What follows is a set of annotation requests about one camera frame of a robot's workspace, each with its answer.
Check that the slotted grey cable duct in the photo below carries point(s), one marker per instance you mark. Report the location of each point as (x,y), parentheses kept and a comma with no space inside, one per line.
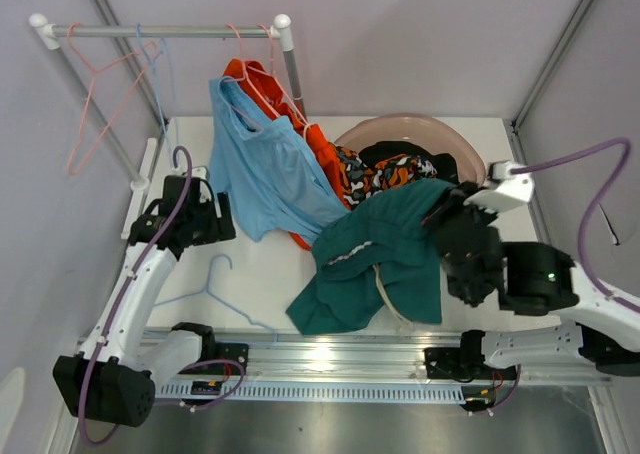
(252,390)

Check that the pink wire hanger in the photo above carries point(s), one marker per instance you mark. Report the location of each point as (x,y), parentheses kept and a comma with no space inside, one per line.
(74,164)

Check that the white and silver clothes rack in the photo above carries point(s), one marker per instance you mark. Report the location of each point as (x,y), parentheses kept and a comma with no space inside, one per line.
(51,34)

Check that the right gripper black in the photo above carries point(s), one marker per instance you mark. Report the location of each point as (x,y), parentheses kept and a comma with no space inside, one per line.
(454,194)

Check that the bright orange shorts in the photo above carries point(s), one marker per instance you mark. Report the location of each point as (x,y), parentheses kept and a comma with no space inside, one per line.
(277,106)

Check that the aluminium extrusion rail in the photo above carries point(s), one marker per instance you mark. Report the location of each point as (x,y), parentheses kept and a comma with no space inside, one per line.
(395,359)

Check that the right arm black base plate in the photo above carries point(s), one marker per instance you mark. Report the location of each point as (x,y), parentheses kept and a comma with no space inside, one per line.
(444,363)

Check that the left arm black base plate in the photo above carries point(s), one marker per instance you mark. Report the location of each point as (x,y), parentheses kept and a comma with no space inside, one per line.
(238,352)

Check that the teal green shorts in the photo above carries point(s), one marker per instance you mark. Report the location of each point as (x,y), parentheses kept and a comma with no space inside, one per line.
(379,254)

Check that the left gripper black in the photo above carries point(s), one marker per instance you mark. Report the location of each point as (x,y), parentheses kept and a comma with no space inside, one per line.
(220,229)

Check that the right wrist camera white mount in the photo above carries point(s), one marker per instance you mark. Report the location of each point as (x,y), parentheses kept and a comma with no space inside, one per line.
(507,186)

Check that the orange black patterned shorts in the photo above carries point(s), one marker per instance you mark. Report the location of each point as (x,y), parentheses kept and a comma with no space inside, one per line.
(359,181)

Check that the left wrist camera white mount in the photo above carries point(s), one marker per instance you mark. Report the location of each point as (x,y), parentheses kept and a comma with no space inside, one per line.
(200,172)

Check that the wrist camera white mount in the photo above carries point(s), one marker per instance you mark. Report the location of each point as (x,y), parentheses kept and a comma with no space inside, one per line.
(507,186)
(200,172)

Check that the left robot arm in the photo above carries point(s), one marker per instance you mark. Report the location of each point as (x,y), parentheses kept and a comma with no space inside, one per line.
(109,380)

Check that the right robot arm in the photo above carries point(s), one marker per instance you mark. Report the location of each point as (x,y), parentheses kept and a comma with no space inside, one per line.
(529,279)

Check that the light blue shorts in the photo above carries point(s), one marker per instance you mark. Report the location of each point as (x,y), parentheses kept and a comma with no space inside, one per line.
(270,174)

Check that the translucent pink plastic basin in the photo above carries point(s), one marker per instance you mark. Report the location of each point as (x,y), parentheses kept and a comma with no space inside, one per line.
(433,135)

